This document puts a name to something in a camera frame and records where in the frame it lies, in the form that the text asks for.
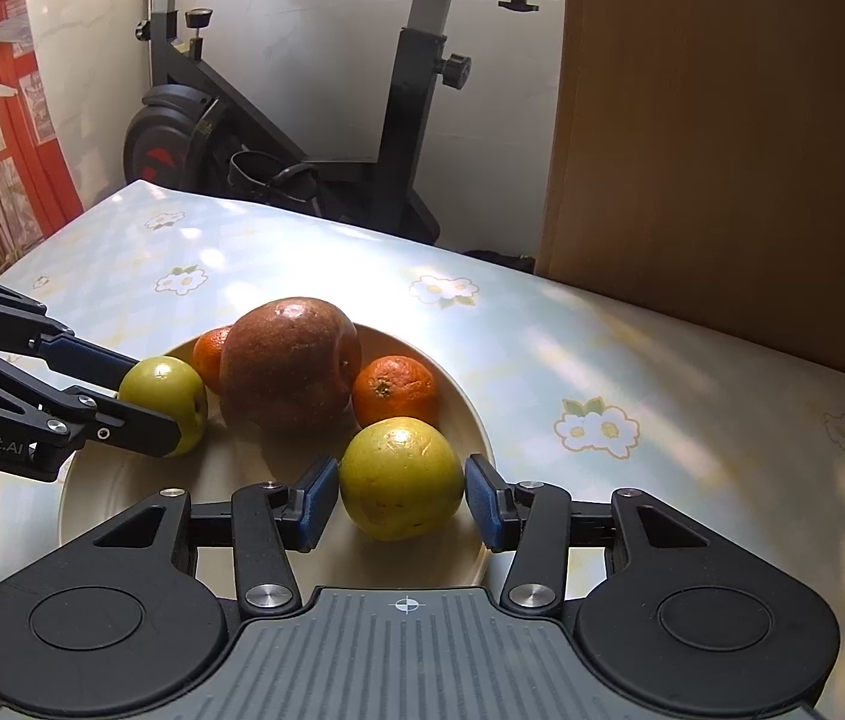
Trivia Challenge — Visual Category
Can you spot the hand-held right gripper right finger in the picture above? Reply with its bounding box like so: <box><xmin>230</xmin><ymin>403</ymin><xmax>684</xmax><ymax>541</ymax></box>
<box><xmin>465</xmin><ymin>454</ymin><xmax>723</xmax><ymax>616</ymax></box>

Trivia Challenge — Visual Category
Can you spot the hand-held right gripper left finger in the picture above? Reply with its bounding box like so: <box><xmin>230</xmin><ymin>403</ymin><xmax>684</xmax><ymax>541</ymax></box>
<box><xmin>92</xmin><ymin>456</ymin><xmax>339</xmax><ymax>616</ymax></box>

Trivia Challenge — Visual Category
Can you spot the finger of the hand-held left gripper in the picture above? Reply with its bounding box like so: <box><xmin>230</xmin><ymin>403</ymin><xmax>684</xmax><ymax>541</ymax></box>
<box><xmin>0</xmin><ymin>262</ymin><xmax>139</xmax><ymax>385</ymax></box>
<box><xmin>0</xmin><ymin>330</ymin><xmax>185</xmax><ymax>458</ymax></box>

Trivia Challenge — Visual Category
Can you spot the small yellow-green apple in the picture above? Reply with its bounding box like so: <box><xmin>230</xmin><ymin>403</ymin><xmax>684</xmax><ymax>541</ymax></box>
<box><xmin>118</xmin><ymin>356</ymin><xmax>209</xmax><ymax>457</ymax></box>

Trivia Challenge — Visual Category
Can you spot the beige round plate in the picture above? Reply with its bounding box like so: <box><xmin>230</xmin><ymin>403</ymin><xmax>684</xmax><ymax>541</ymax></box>
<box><xmin>57</xmin><ymin>322</ymin><xmax>498</xmax><ymax>601</ymax></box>

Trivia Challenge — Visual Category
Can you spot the large yellow-green apple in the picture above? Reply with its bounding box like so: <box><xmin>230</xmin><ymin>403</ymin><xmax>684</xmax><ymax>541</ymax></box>
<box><xmin>338</xmin><ymin>417</ymin><xmax>466</xmax><ymax>542</ymax></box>

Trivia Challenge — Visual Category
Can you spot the small tangerine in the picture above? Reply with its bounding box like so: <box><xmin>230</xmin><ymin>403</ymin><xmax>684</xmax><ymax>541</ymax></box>
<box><xmin>351</xmin><ymin>355</ymin><xmax>440</xmax><ymax>428</ymax></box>
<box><xmin>191</xmin><ymin>325</ymin><xmax>236</xmax><ymax>395</ymax></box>

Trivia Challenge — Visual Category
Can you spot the large red-brown apple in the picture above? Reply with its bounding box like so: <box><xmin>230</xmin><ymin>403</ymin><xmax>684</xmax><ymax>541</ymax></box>
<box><xmin>219</xmin><ymin>298</ymin><xmax>363</xmax><ymax>432</ymax></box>

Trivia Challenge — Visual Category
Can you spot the black exercise bike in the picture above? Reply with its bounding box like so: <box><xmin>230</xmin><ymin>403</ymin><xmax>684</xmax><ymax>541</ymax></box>
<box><xmin>76</xmin><ymin>0</ymin><xmax>564</xmax><ymax>245</ymax></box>

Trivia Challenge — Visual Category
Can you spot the wooden board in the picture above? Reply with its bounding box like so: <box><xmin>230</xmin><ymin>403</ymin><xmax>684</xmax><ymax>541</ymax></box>
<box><xmin>534</xmin><ymin>0</ymin><xmax>845</xmax><ymax>376</ymax></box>

